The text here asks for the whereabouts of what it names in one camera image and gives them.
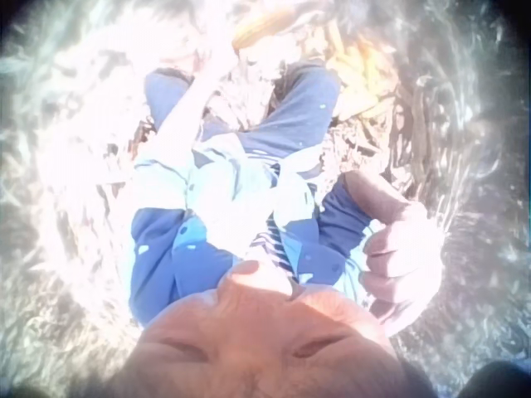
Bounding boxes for heap of yellow corn cobs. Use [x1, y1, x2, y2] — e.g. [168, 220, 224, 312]
[324, 21, 400, 125]

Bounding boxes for heap of dry corn husks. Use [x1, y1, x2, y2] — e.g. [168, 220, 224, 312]
[6, 0, 526, 374]

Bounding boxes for person's right hand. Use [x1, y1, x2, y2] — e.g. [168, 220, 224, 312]
[358, 202, 446, 337]

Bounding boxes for person's legs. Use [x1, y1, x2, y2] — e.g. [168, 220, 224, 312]
[143, 61, 343, 167]

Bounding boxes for orange corn cob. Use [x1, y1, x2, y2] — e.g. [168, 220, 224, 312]
[231, 8, 300, 50]

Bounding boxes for person's left hand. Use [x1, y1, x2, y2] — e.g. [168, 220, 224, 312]
[197, 23, 241, 76]

